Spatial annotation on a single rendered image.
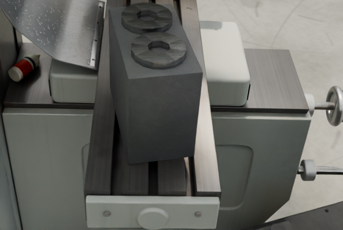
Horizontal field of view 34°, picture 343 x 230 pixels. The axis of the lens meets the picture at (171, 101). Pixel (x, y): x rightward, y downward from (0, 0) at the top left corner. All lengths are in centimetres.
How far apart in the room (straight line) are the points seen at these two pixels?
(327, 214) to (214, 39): 53
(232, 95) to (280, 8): 213
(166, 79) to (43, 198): 87
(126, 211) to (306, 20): 261
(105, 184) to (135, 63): 21
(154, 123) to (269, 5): 265
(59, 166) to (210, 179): 68
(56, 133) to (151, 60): 65
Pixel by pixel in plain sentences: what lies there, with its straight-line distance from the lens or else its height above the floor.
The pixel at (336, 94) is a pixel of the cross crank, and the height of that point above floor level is 72.
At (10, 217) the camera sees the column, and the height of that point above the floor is 38.
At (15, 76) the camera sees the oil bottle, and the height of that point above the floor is 78.
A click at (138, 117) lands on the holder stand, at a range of 91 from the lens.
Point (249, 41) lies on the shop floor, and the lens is 313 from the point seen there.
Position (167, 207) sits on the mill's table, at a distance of 95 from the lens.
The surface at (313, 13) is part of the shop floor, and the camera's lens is 352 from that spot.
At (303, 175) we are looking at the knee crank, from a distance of 162.
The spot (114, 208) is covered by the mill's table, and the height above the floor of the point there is 94.
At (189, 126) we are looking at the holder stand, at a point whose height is 104.
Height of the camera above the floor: 167
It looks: 39 degrees down
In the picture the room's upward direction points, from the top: 4 degrees clockwise
